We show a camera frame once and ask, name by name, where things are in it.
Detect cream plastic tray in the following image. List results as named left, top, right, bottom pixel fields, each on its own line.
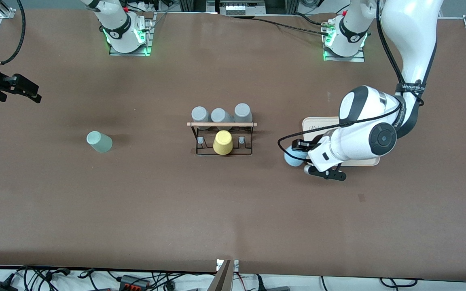
left=302, top=116, right=380, bottom=167

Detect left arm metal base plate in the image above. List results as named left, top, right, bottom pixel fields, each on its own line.
left=323, top=19, right=366, bottom=63

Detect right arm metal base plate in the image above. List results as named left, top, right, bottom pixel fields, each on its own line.
left=109, top=12, right=153, bottom=57

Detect yellow plastic cup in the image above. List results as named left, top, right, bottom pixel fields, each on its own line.
left=213, top=130, right=233, bottom=155

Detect mint green plastic cup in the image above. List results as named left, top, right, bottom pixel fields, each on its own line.
left=86, top=131, right=113, bottom=154

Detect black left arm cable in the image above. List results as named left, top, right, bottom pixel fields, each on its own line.
left=277, top=0, right=426, bottom=162

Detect black box orange connectors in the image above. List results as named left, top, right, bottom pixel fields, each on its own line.
left=119, top=275, right=151, bottom=291

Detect small metal bracket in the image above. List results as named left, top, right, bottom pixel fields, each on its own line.
left=216, top=259, right=239, bottom=272

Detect white power strip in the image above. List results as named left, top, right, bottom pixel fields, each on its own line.
left=225, top=2, right=254, bottom=16

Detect light blue plastic cup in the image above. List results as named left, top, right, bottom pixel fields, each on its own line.
left=284, top=143, right=311, bottom=167

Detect grey plastic cup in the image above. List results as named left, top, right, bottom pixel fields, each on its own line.
left=191, top=106, right=211, bottom=130
left=233, top=103, right=253, bottom=123
left=210, top=108, right=233, bottom=130

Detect black table cable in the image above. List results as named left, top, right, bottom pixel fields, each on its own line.
left=292, top=12, right=333, bottom=27
left=252, top=17, right=330, bottom=36

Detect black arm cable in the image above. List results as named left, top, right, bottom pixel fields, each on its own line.
left=0, top=0, right=26, bottom=65
left=277, top=0, right=426, bottom=162

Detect grey-brown beam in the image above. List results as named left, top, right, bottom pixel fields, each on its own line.
left=207, top=260, right=232, bottom=291

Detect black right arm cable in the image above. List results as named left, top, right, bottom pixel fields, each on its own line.
left=0, top=0, right=26, bottom=65

